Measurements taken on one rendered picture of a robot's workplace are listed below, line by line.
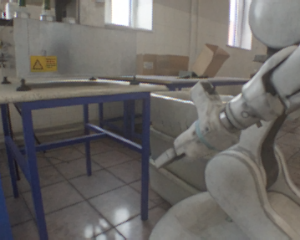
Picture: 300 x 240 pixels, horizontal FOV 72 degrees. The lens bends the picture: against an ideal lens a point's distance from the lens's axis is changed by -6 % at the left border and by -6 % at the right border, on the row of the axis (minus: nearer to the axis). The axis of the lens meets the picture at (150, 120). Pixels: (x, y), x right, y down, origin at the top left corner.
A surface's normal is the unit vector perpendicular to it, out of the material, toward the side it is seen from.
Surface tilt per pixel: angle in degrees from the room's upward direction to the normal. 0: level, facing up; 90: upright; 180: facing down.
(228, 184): 90
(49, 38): 90
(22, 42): 90
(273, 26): 96
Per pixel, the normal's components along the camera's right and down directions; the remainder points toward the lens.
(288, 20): -0.70, 0.17
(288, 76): -0.86, 0.27
